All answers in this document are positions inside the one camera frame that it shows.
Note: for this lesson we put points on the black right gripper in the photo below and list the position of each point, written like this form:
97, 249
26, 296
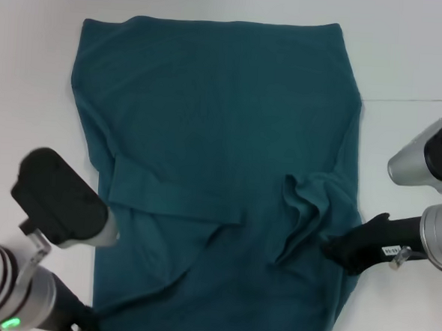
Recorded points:
374, 242

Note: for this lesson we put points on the teal blue shirt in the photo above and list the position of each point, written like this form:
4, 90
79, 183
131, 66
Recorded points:
224, 117

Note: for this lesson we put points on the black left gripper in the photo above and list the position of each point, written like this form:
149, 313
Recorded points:
66, 302

